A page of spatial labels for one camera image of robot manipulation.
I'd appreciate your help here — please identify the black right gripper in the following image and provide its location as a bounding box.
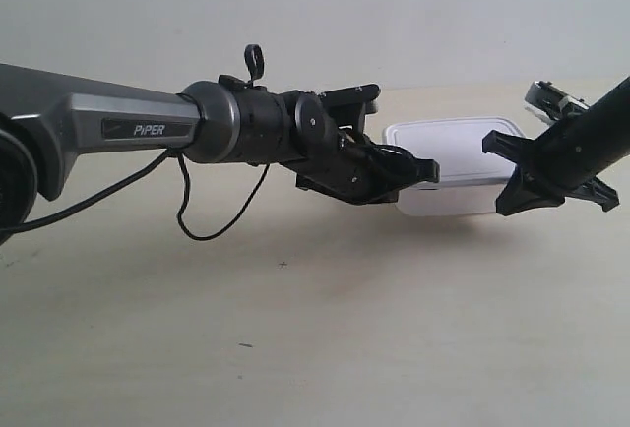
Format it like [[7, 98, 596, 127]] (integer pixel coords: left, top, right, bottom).
[[482, 131, 619, 215]]

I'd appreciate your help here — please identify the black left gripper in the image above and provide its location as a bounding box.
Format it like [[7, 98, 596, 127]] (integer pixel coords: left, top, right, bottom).
[[283, 132, 440, 206]]

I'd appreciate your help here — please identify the white lidded plastic container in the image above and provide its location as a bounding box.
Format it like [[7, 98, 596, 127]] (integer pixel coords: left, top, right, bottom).
[[383, 116, 524, 217]]

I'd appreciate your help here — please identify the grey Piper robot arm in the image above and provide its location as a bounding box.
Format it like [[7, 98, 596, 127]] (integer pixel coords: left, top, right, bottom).
[[1, 64, 440, 239]]

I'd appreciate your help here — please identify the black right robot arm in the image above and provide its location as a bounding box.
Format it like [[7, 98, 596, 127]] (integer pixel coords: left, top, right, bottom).
[[482, 79, 629, 216]]

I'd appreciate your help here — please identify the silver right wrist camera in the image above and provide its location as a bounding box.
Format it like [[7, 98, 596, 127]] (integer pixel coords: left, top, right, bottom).
[[524, 81, 590, 126]]

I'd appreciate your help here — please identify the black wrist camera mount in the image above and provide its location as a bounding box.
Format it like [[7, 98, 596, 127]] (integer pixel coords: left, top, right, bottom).
[[318, 84, 381, 131]]

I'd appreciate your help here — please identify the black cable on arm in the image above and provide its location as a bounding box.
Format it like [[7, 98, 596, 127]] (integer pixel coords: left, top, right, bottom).
[[0, 149, 270, 242]]

